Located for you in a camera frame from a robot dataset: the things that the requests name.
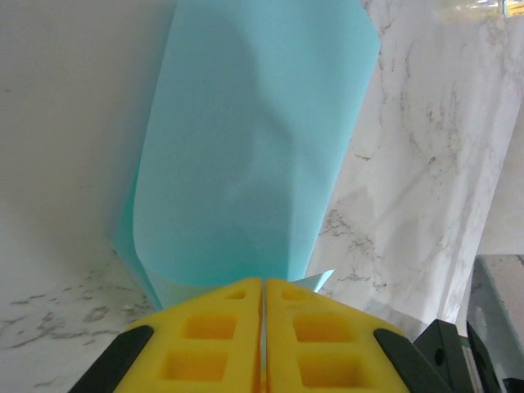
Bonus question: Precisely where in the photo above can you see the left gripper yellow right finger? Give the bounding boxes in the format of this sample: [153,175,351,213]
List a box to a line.
[265,278,451,393]

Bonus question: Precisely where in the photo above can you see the yellow tin can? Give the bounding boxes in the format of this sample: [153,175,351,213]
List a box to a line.
[436,0,524,21]

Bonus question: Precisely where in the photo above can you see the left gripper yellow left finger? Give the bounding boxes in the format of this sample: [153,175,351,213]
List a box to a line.
[71,277,265,393]

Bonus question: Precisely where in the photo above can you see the turquoise paper sheet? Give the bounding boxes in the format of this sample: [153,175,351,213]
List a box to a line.
[112,0,382,312]

